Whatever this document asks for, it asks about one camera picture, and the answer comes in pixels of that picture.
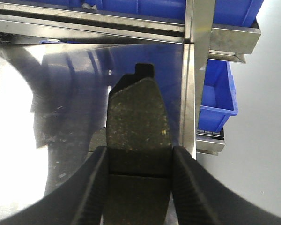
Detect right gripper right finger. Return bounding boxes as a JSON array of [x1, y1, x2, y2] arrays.
[[172, 146, 281, 225]]

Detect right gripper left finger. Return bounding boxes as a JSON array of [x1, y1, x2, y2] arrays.
[[0, 146, 108, 225]]

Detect brake pad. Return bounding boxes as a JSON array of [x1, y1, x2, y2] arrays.
[[103, 63, 172, 225]]

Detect small blue bin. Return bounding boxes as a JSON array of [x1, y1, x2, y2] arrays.
[[198, 60, 238, 132]]

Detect right blue plastic crate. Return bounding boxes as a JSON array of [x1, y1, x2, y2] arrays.
[[79, 0, 265, 28]]

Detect stainless steel rack frame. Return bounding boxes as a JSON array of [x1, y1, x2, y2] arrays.
[[0, 0, 261, 156]]

